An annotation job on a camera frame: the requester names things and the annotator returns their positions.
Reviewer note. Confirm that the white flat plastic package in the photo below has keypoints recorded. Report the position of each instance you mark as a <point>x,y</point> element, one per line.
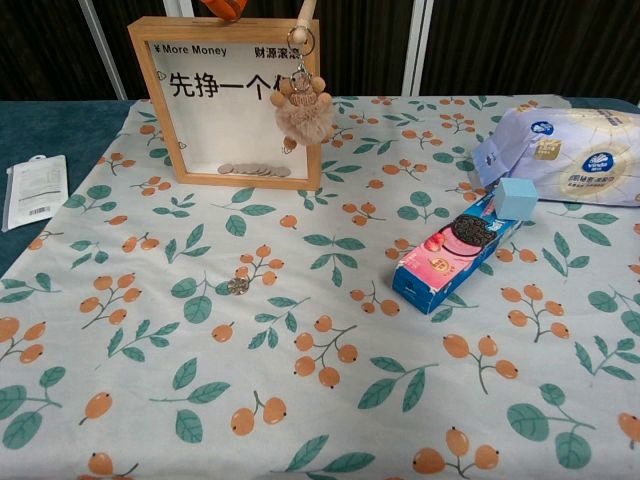
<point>35,195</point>

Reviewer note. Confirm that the white partition post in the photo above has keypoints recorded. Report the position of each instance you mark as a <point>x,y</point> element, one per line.
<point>167,7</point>
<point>420,50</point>

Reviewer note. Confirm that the silver coin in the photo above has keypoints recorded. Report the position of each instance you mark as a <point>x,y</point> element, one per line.
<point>238,286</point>

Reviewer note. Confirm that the wooden coin bank box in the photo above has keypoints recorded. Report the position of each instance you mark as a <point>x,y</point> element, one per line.
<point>150,100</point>

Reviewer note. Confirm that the floral printed tablecloth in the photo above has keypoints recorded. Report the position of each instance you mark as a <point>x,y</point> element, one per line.
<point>320,350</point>

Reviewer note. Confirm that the light blue cube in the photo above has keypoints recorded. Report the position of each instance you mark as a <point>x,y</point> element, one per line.
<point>515,200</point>

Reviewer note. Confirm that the dark ribbed partition panel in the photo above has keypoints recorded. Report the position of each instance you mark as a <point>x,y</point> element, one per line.
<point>525,45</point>
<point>125,9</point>
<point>365,45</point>
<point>40,45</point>

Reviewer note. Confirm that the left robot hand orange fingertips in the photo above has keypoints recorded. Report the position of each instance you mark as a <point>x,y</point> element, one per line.
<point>222,7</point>

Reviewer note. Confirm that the white purple snack bag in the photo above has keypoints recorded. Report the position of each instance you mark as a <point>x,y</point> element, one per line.
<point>575,155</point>

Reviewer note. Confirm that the pink blue cookie box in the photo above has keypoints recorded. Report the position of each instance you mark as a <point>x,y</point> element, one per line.
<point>450,260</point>

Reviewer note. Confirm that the coins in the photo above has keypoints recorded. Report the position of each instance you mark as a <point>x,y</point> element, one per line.
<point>255,170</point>

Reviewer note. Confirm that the thin grey partition post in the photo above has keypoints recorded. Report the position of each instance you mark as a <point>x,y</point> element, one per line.
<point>102,45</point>

